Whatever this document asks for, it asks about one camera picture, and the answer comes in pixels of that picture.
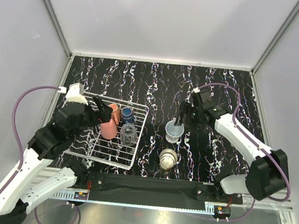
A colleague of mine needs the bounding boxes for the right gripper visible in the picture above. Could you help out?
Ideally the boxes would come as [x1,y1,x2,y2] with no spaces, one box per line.
[174,101,207,133]

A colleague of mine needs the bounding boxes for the pink plastic cup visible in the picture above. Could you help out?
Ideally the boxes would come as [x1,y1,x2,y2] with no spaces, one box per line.
[100,119,118,140]

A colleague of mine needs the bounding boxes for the dark blue glass mug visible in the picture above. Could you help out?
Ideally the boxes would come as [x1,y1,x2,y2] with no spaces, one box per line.
[121,107,134,124]

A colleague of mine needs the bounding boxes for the light blue plastic cup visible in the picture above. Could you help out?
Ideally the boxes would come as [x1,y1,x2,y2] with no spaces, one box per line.
[165,118,185,143]

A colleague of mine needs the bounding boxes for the clear glass tumbler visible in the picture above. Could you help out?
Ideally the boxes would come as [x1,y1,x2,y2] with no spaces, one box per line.
[120,123,138,146]

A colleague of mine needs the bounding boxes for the steel metal cup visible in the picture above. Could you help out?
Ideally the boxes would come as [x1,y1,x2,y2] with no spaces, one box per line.
[159,149,178,170]

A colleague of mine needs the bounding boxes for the salmon ceramic mug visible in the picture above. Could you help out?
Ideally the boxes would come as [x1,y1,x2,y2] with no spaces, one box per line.
[109,103,121,125]

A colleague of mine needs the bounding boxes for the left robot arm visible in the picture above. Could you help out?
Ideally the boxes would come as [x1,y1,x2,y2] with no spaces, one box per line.
[0,94,112,224]

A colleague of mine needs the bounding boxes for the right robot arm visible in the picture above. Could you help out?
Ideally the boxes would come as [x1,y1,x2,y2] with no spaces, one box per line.
[175,88,288,202]

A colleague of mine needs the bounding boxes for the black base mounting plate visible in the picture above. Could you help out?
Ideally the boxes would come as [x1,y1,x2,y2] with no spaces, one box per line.
[73,171,243,210]

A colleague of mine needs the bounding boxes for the white wire dish rack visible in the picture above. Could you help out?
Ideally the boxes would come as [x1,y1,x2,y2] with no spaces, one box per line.
[64,95,149,170]

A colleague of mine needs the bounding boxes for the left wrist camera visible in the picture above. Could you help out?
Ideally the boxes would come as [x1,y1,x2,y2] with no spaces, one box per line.
[59,83,89,105]

